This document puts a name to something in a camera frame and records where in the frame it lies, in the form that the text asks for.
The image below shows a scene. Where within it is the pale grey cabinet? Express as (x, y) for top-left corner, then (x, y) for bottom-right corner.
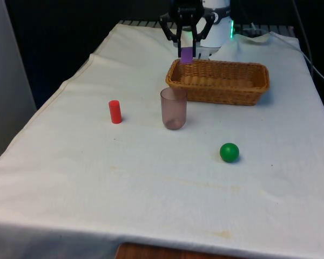
(0, 0), (38, 167)

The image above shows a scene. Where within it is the red cylinder block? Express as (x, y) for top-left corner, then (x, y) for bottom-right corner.
(108, 99), (123, 125)

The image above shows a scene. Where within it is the wicker basket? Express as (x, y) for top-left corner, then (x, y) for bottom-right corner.
(165, 58), (271, 107)

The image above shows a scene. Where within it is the purple triangular block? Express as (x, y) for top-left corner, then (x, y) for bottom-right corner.
(180, 46), (193, 65)

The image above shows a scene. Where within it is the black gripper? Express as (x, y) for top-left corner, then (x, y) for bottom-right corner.
(159, 0), (217, 59)

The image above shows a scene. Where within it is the see-through pink cup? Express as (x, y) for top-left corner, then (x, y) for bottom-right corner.
(160, 86), (188, 131)

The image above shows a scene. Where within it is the grey cable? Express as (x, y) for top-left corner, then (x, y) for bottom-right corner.
(292, 0), (324, 86)

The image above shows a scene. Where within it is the green ball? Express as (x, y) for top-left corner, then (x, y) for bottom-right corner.
(219, 142), (240, 163)

